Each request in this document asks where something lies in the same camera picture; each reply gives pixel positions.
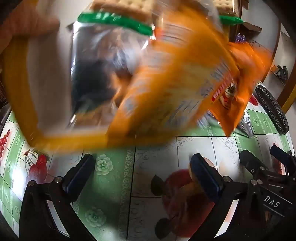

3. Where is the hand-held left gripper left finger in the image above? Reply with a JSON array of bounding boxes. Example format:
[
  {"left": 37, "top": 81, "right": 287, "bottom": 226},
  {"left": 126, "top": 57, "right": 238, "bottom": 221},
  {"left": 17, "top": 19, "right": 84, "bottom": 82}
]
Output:
[{"left": 18, "top": 153, "right": 96, "bottom": 241}]

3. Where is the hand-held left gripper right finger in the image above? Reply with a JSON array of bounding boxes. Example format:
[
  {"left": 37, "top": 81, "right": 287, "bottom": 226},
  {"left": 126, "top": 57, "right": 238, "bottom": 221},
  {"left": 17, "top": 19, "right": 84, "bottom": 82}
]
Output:
[{"left": 190, "top": 153, "right": 255, "bottom": 241}]

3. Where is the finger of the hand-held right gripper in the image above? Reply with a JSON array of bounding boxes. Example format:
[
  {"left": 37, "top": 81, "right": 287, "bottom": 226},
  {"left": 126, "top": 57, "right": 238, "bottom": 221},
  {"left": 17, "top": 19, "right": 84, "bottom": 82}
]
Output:
[
  {"left": 270, "top": 144, "right": 296, "bottom": 168},
  {"left": 239, "top": 150, "right": 267, "bottom": 184}
]

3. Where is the silver snack packet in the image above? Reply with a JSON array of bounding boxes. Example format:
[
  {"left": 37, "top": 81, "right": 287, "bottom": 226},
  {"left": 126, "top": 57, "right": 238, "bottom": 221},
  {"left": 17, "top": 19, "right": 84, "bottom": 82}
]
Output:
[
  {"left": 238, "top": 110, "right": 255, "bottom": 138},
  {"left": 69, "top": 22, "right": 151, "bottom": 129}
]

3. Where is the yellow cardboard box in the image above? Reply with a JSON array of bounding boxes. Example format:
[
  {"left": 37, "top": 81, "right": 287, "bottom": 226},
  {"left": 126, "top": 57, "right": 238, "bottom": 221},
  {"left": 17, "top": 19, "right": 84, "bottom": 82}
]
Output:
[{"left": 1, "top": 35, "right": 178, "bottom": 150}]

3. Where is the black patterned disc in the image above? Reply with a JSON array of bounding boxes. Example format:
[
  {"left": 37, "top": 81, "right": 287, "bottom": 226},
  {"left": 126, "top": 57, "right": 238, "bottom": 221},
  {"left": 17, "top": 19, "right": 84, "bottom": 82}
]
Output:
[{"left": 255, "top": 85, "right": 289, "bottom": 135}]

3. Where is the fruit print green tablecloth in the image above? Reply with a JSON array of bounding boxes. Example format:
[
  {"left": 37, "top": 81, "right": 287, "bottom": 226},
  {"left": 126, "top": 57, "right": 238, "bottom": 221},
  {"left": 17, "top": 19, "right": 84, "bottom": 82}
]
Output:
[{"left": 0, "top": 88, "right": 294, "bottom": 241}]

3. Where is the dark shoe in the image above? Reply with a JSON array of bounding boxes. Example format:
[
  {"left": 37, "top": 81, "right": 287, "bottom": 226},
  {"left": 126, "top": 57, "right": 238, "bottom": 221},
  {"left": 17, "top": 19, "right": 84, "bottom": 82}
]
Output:
[{"left": 270, "top": 65, "right": 288, "bottom": 81}]

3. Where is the cracker packet with green band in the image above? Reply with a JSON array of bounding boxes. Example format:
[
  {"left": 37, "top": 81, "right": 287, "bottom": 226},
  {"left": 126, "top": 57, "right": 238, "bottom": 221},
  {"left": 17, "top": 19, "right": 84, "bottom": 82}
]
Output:
[
  {"left": 77, "top": 0, "right": 155, "bottom": 36},
  {"left": 213, "top": 0, "right": 244, "bottom": 25}
]

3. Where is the small wooden wall shelf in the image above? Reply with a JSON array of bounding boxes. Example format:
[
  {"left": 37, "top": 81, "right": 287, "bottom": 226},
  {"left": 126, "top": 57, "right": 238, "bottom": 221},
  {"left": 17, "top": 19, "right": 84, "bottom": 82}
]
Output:
[{"left": 243, "top": 21, "right": 263, "bottom": 33}]

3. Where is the wooden wall cabinet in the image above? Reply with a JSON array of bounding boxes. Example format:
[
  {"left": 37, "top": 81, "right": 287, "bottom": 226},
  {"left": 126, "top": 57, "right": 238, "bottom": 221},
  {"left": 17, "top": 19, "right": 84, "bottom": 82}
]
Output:
[{"left": 228, "top": 0, "right": 245, "bottom": 44}]

